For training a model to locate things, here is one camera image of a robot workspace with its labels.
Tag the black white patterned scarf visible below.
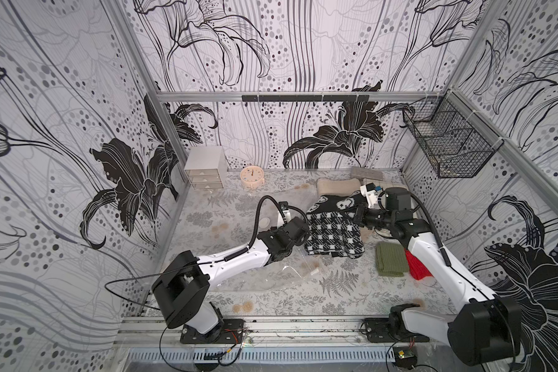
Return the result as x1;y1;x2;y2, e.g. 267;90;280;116
305;192;366;259

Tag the black wire wall basket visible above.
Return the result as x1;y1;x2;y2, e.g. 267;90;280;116
402;94;504;178

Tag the white cable duct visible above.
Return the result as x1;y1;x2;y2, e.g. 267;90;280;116
127;346;395;364

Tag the beige fluffy scarf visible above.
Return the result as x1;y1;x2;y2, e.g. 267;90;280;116
315;177;373;243

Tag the red knitted cloth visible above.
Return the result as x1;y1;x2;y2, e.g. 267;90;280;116
405;250;432;281

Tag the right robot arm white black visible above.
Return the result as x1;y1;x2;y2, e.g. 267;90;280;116
353;184;522;366

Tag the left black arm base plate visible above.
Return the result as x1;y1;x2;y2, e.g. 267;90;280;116
180;319;245;345

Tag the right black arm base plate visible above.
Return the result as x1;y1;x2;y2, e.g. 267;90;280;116
360;317;430;343

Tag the grey flat sponge block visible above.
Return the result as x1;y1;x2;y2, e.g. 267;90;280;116
350;167;384;181

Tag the clear plastic vacuum bag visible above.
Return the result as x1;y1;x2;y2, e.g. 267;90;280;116
199;185;345;296

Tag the green knitted cloth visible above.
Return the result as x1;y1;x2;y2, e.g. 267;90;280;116
376;242;409;277

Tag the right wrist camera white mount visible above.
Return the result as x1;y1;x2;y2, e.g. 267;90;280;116
360;183;383;209

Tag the white mini drawer unit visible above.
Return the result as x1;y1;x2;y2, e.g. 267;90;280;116
184;147;228;190

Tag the peach round alarm clock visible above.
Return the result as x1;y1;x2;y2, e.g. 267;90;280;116
240;165;265;190

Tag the black wall rail strip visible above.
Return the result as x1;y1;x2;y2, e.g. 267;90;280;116
241;94;370;102

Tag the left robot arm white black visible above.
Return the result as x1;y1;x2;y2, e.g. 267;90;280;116
151;217;310;339

